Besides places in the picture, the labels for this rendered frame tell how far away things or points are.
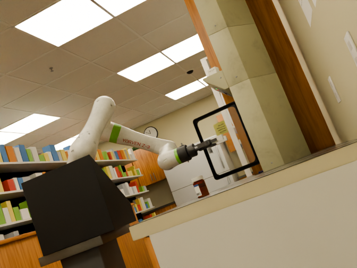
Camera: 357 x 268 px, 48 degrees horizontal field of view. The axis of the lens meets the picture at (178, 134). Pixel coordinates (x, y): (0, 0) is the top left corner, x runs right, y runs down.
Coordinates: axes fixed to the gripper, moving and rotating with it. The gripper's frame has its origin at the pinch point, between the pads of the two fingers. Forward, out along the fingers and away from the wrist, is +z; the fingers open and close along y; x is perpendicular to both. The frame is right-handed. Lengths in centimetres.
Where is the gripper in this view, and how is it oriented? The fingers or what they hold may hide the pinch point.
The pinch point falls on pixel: (222, 138)
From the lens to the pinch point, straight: 223.6
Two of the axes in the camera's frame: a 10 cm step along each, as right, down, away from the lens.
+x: 3.5, 9.3, -1.5
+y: 2.9, 0.5, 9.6
